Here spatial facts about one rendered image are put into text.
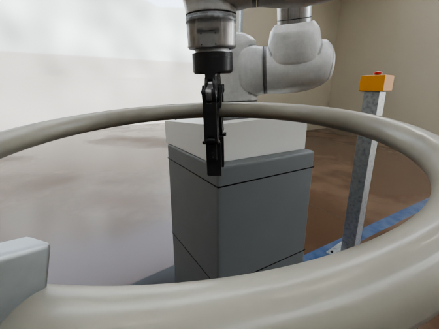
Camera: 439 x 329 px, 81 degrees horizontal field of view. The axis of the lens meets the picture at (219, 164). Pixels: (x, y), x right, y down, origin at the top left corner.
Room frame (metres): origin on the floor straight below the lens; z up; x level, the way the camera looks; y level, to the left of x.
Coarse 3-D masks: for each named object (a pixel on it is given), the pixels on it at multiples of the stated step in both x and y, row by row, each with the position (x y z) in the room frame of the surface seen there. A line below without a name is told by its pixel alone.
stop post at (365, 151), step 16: (368, 80) 1.39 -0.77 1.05; (384, 80) 1.33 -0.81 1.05; (368, 96) 1.39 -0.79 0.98; (384, 96) 1.39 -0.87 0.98; (368, 112) 1.38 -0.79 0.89; (368, 144) 1.36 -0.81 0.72; (368, 160) 1.36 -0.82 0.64; (352, 176) 1.41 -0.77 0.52; (368, 176) 1.38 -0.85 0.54; (352, 192) 1.40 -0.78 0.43; (368, 192) 1.40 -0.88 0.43; (352, 208) 1.39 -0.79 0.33; (352, 224) 1.38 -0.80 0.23; (352, 240) 1.37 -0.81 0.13
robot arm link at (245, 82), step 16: (240, 48) 0.88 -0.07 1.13; (256, 48) 0.88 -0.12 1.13; (240, 64) 0.87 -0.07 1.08; (256, 64) 0.86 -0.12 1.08; (224, 80) 0.88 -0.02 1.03; (240, 80) 0.87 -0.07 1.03; (256, 80) 0.86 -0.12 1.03; (224, 96) 0.88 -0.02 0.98; (240, 96) 0.87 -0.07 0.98; (256, 96) 0.92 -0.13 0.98
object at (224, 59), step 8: (192, 56) 0.50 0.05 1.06; (200, 56) 0.48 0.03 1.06; (208, 56) 0.48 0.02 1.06; (216, 56) 0.48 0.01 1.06; (224, 56) 0.48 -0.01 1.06; (232, 56) 0.50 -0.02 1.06; (200, 64) 0.48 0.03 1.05; (208, 64) 0.48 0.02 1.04; (216, 64) 0.48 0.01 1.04; (224, 64) 0.48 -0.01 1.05; (232, 64) 0.50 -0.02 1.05; (200, 72) 0.49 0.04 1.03; (208, 72) 0.48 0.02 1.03; (216, 72) 0.48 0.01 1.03; (224, 72) 0.49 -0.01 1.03; (208, 80) 0.48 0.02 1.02; (216, 80) 0.48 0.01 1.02; (216, 88) 0.48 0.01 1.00
